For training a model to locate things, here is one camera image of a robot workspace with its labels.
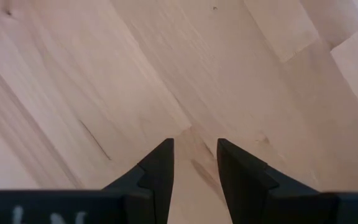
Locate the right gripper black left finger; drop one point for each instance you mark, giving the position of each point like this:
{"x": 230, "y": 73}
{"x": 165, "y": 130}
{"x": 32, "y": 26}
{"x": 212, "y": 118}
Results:
{"x": 104, "y": 205}

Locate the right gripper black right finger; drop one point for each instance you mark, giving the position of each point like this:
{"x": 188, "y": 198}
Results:
{"x": 275, "y": 202}

